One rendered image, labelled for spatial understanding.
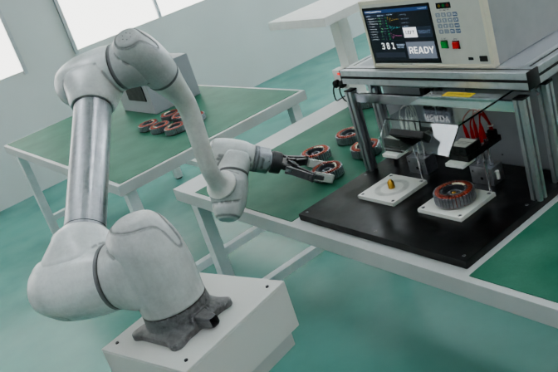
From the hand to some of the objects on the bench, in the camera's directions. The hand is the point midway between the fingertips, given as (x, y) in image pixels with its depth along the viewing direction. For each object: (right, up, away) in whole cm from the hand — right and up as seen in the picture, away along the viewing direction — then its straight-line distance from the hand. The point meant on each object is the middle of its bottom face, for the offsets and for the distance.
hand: (326, 171), depth 236 cm
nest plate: (+32, -8, -49) cm, 59 cm away
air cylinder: (+29, +1, -22) cm, 36 cm away
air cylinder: (+43, -2, -42) cm, 60 cm away
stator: (+1, -2, +1) cm, 2 cm away
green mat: (+5, +9, +24) cm, 26 cm away
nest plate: (+18, -5, -30) cm, 35 cm away
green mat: (+81, -6, -79) cm, 113 cm away
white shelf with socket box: (+16, +27, +62) cm, 70 cm away
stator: (+15, +6, +10) cm, 19 cm away
